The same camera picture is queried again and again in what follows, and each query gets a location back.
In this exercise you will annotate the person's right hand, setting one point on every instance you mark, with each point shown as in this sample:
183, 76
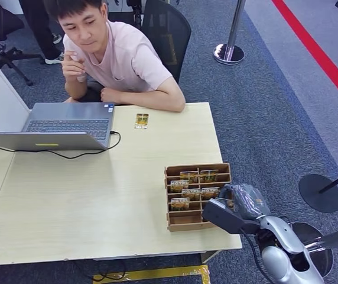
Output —
72, 67

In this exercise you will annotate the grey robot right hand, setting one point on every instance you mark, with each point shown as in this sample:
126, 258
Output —
250, 202

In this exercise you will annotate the person's left hand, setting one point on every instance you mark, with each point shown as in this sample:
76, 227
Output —
109, 96

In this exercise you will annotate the person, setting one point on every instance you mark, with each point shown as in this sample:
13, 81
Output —
127, 58
35, 23

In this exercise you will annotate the wooden card holder box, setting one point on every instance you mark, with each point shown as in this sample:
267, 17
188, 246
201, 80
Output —
186, 221

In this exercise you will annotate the grey laptop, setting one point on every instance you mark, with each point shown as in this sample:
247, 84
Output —
69, 125

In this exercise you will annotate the black round base stand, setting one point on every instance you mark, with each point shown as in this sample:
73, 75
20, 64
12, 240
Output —
326, 262
319, 196

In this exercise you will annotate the black mesh office chair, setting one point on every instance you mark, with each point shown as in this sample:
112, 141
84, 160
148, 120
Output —
169, 39

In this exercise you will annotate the yellow floor tape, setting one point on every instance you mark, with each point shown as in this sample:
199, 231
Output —
157, 273

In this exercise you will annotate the chrome stanchion post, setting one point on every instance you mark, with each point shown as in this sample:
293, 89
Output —
228, 53

